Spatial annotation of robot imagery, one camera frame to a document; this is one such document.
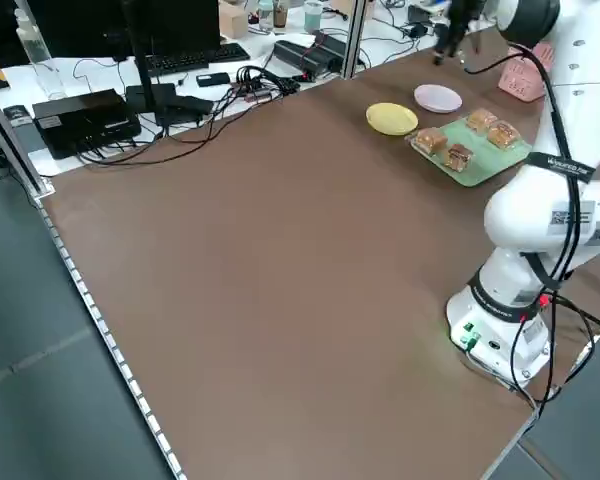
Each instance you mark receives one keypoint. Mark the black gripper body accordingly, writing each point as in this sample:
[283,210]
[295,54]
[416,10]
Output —
[460,15]

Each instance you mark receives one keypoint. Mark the small pink slatted basket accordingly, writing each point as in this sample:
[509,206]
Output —
[520,82]

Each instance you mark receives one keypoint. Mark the bread pack clear wrapper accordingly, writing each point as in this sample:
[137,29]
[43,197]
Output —
[481,120]
[503,134]
[430,140]
[459,156]

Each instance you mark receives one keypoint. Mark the green rectangular tray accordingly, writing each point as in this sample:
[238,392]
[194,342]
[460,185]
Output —
[480,167]

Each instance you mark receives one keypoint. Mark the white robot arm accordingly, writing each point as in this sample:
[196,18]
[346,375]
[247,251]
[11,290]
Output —
[515,215]

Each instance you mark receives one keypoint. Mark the white round plate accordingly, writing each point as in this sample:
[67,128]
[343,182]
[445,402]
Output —
[437,97]

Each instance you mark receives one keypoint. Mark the yellow round plate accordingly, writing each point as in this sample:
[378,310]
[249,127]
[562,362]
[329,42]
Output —
[391,119]

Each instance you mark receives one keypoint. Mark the black power supply unit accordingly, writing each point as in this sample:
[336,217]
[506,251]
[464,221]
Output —
[305,57]
[330,42]

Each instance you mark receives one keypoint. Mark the clear plastic bottle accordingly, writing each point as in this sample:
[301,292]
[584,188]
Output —
[312,15]

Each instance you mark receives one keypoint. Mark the brown drink cup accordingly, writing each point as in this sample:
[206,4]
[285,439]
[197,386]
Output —
[280,15]

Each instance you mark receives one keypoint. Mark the brown cardboard box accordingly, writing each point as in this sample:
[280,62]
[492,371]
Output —
[232,20]

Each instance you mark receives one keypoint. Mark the small black phone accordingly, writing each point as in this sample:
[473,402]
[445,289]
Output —
[212,79]

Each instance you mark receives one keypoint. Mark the black keyboard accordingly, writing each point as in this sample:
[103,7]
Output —
[195,59]

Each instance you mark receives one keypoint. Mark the black monitor stand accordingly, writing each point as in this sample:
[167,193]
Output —
[147,95]

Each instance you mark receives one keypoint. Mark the black computer monitor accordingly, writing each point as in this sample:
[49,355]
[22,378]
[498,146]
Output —
[130,25]

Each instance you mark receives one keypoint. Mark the black device box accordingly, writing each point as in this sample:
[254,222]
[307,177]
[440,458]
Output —
[85,122]

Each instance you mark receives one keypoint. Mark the clear acrylic stand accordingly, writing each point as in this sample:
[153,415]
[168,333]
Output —
[45,65]

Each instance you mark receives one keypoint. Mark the aluminium frame post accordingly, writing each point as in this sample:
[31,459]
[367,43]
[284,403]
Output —
[354,35]

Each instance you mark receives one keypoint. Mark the aluminium frame beam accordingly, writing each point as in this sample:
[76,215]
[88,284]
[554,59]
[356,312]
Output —
[10,145]

